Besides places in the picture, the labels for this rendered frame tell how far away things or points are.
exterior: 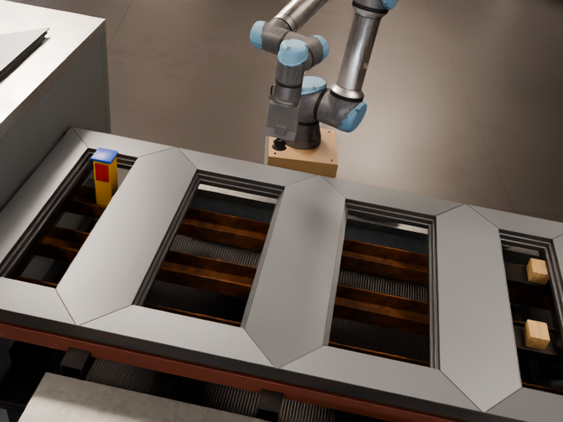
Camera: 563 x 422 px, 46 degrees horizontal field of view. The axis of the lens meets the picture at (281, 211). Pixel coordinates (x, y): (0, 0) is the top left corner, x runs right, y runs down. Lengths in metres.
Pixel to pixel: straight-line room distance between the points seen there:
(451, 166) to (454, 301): 2.19
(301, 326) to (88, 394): 0.49
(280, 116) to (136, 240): 0.51
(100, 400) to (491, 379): 0.86
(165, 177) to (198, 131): 1.83
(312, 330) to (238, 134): 2.33
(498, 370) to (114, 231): 0.99
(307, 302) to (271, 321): 0.11
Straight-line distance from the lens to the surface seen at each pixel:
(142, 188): 1.88
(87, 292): 1.59
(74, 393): 1.55
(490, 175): 3.86
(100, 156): 1.95
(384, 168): 3.65
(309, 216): 1.83
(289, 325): 1.53
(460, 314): 1.68
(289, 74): 1.76
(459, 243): 1.88
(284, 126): 1.83
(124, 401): 1.52
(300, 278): 1.64
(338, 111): 2.20
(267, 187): 1.93
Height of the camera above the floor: 1.99
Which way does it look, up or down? 38 degrees down
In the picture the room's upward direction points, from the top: 9 degrees clockwise
